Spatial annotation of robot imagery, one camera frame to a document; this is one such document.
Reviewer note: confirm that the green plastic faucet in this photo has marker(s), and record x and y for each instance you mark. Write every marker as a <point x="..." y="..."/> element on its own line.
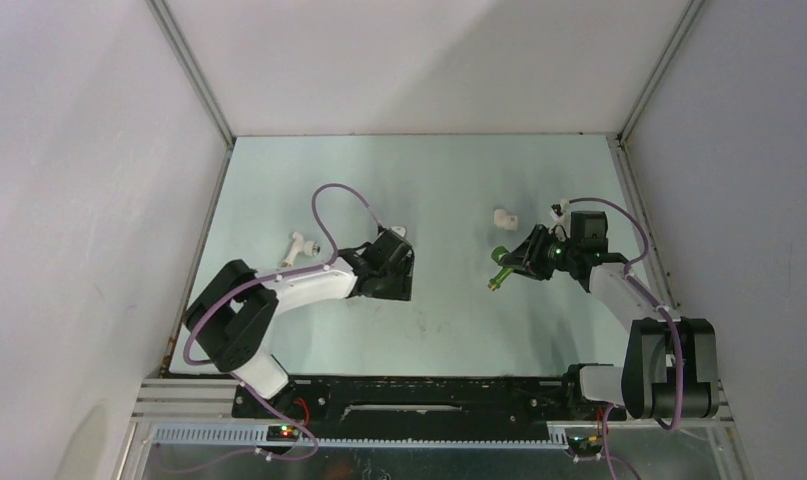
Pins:
<point x="497" y="280"/>

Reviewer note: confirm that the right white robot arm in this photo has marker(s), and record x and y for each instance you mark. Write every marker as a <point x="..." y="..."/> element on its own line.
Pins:
<point x="670" y="371"/>

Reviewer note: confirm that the grey cable duct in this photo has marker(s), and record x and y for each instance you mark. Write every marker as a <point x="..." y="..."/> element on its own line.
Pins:
<point x="270" y="436"/>

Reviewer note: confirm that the white plastic faucet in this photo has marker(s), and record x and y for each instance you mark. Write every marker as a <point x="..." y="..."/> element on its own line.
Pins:
<point x="300" y="245"/>

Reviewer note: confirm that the white elbow fitting far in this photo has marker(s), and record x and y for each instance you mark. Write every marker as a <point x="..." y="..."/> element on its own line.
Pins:
<point x="505" y="220"/>

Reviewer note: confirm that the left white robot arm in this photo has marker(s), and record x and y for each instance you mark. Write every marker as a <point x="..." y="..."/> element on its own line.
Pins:
<point x="230" y="318"/>

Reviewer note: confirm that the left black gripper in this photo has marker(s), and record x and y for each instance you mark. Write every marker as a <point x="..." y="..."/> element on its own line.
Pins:
<point x="401" y="288"/>

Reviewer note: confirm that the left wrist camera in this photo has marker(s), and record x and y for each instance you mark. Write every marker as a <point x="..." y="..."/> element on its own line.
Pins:
<point x="399" y="232"/>

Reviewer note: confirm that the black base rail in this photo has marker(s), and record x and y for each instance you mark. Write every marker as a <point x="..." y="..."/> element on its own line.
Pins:
<point x="434" y="408"/>

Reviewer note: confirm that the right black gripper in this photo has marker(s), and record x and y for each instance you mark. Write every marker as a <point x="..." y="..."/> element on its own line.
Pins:
<point x="526" y="258"/>

